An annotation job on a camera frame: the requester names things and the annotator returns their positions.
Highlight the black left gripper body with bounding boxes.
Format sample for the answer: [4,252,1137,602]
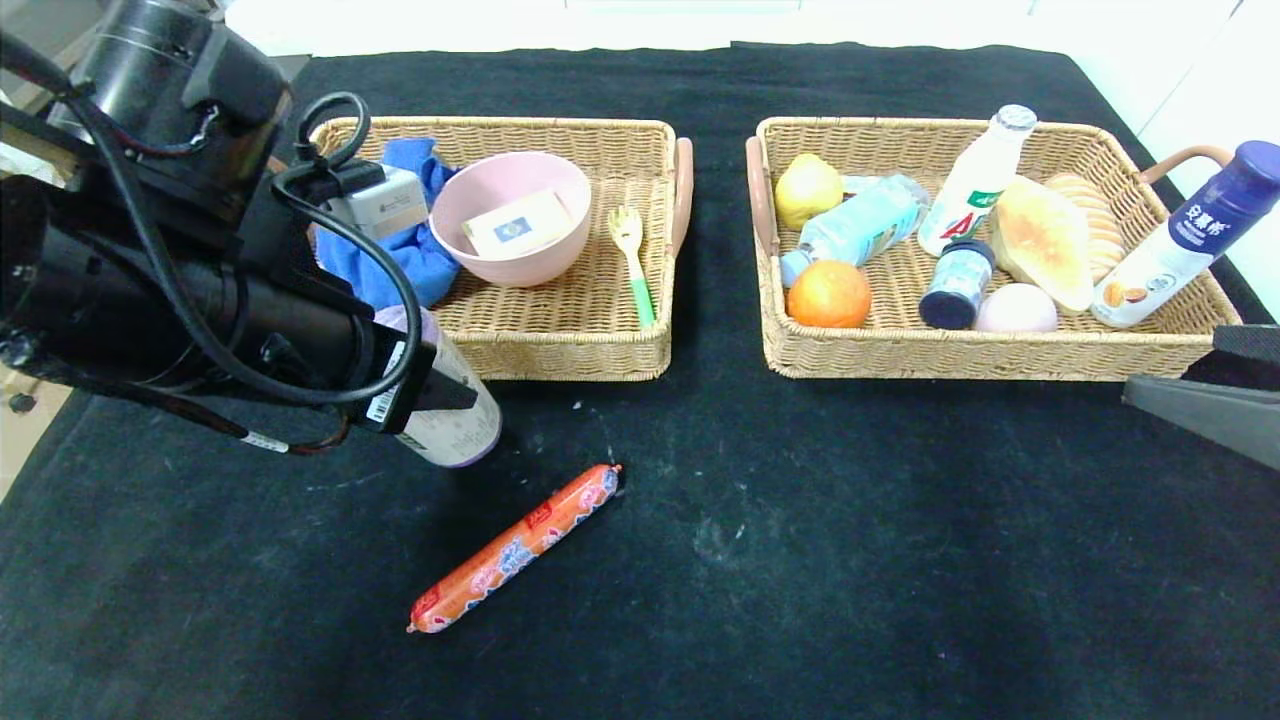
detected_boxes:
[268,282,438,434]

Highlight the purple garbage bag roll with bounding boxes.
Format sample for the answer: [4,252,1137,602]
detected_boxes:
[375,305,503,469]

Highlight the orange sausage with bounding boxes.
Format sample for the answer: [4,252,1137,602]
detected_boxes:
[407,464,624,635]

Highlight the yellow lemon toy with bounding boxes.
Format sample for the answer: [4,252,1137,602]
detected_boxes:
[775,153,844,231]

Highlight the white milk bottle green label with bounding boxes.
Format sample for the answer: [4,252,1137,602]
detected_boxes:
[917,104,1038,258]

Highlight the pale pink round bun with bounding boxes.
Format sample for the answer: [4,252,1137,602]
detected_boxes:
[975,283,1059,333]

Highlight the croissant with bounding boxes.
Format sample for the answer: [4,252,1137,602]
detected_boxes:
[992,176,1096,313]

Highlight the blue cloth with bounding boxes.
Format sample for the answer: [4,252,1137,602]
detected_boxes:
[315,138,463,309]

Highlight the white card box blue logo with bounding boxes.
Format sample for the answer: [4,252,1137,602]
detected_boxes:
[463,191,578,262]

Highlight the pink bowl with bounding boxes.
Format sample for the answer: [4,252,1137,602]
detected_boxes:
[430,153,593,290]

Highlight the white table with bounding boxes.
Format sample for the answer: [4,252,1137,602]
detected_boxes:
[215,0,1101,106]

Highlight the wooden rolling rack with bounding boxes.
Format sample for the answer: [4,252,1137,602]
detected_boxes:
[0,365,43,416]

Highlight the orange fruit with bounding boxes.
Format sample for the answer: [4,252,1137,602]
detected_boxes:
[786,261,872,331]

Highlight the water bottle light blue label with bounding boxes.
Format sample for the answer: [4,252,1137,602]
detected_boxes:
[778,175,930,290]

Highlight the small dark blue jar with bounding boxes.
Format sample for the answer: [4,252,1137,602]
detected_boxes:
[920,238,998,330]

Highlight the striped long bread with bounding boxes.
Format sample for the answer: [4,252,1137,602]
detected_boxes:
[1045,174,1126,283]

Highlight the white bottle with blue cap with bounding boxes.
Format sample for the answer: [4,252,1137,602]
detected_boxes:
[1090,141,1280,330]

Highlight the smooth black camera cable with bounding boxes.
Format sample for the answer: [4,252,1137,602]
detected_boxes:
[60,92,423,408]

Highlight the wicker basket with pink handles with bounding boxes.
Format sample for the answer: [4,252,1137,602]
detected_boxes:
[305,118,695,383]
[745,118,1244,383]

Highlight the thin wire with white tag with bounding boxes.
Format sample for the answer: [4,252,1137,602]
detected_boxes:
[140,385,353,457]

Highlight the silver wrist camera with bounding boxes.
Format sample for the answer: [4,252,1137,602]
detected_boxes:
[325,165,431,241]

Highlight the yellow fork with green handle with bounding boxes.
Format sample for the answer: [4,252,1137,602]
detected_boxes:
[607,207,658,332]

